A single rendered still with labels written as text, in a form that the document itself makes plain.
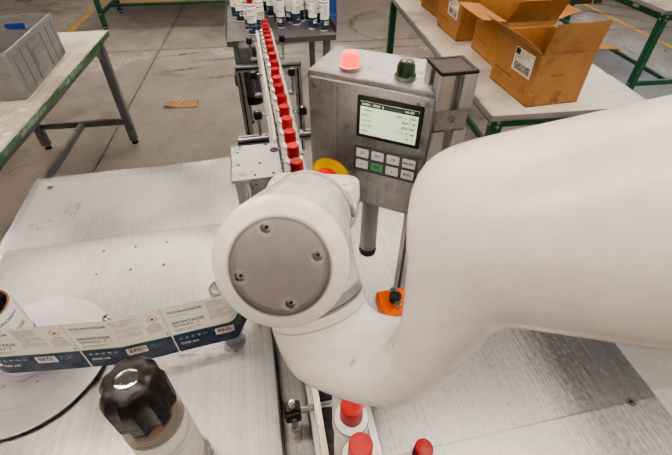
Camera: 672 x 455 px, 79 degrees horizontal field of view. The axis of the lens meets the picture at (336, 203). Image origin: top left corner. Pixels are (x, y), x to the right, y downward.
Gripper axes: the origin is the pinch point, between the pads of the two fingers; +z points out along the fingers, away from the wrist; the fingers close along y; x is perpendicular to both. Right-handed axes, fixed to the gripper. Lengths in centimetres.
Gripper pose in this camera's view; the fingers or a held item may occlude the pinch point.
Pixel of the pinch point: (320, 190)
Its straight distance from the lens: 55.1
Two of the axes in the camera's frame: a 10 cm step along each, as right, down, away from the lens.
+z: 0.4, -1.7, 9.8
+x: -0.4, 9.8, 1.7
